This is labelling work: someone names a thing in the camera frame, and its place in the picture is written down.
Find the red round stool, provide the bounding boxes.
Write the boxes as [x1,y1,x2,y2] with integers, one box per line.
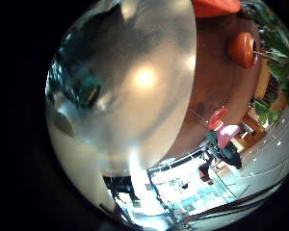
[207,107,229,131]

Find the person with dark trousers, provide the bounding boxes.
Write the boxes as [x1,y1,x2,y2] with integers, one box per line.
[197,123,244,187]

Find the orange flower pot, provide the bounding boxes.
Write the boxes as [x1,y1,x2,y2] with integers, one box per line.
[228,31,258,70]

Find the orange round lamp shade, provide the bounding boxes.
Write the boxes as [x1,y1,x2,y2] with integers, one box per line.
[192,0,243,18]

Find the green leafy plant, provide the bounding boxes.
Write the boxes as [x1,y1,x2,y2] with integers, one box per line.
[244,0,289,127]

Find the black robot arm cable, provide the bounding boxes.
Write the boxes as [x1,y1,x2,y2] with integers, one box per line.
[179,184,282,224]

